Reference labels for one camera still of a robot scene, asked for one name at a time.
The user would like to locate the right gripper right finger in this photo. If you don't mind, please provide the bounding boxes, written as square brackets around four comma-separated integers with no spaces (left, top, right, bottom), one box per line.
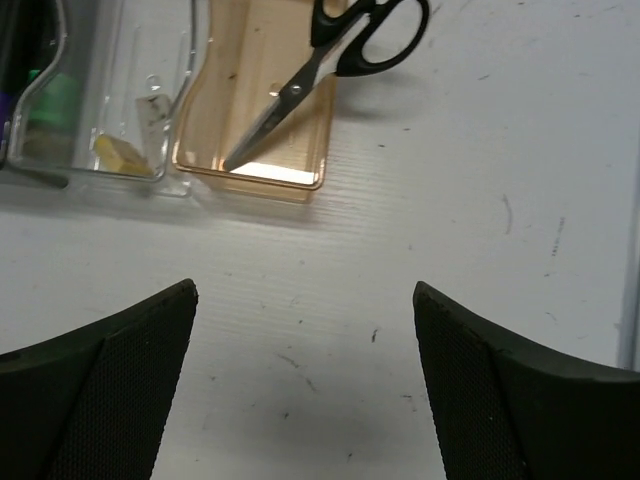
[413,282,639,479]

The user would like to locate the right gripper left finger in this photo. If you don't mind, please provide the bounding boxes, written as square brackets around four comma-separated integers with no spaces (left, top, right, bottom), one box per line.
[1,279,197,479]

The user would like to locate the small tan eraser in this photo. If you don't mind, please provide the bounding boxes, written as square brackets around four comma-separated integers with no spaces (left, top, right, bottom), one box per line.
[93,134,154,176]

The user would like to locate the green highlighter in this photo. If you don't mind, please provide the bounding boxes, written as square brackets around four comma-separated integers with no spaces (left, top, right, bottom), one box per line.
[27,73,80,135]

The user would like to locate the purple highlighter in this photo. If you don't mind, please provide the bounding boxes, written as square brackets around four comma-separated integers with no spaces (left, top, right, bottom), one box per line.
[0,92,13,126]

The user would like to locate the black handled scissors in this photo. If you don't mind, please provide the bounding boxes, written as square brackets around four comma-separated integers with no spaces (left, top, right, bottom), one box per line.
[221,0,431,172]

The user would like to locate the clear plastic container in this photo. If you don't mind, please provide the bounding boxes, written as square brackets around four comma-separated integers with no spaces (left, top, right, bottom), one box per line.
[1,1,207,197]

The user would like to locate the dark grey plastic container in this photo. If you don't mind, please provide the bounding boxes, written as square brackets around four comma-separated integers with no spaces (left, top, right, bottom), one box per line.
[0,0,69,190]

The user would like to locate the orange plastic container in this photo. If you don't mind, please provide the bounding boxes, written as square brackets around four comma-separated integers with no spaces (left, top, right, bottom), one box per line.
[172,0,336,202]

